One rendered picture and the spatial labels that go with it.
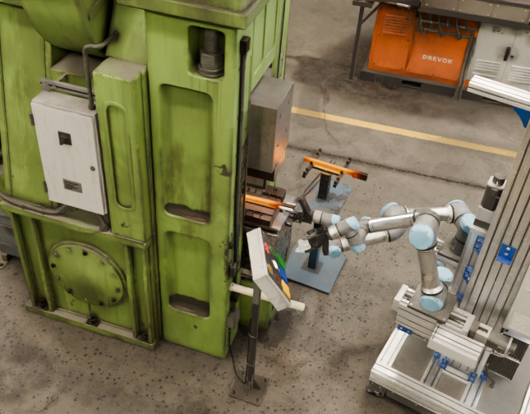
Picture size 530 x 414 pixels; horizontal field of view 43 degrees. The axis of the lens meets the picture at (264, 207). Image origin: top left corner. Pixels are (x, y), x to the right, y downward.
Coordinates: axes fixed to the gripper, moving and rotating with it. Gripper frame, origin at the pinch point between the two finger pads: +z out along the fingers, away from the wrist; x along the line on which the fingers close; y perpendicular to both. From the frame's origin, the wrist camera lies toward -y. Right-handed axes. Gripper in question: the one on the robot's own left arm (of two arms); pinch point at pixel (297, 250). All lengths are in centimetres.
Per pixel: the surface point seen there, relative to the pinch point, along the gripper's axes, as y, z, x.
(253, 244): 21.5, 15.7, 7.0
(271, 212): 2.2, 12.1, -40.8
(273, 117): 66, -21, -24
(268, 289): 8.8, 15.3, 29.4
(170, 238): 23, 67, -28
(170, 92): 103, 15, -21
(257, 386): -80, 68, 5
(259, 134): 59, -10, -27
